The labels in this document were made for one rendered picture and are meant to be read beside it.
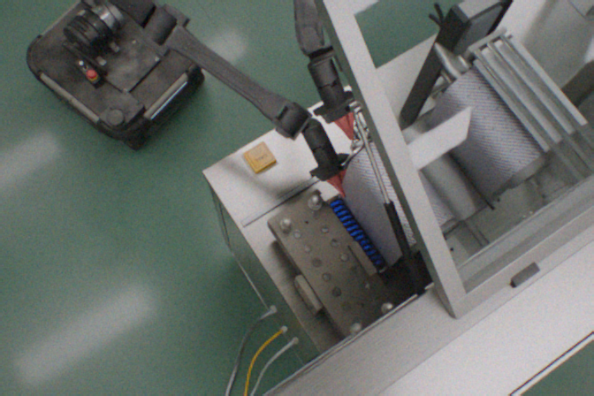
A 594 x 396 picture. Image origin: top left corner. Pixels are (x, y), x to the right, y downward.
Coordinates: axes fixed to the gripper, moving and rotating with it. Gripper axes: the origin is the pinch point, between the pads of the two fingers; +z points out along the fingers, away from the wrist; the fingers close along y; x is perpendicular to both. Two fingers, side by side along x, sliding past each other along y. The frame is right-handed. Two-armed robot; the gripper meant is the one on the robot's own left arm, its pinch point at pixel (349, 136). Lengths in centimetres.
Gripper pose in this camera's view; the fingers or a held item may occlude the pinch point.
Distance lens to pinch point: 147.4
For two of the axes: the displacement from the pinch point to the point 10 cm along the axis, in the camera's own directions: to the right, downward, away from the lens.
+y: -8.3, 5.1, -2.0
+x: 3.9, 3.0, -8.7
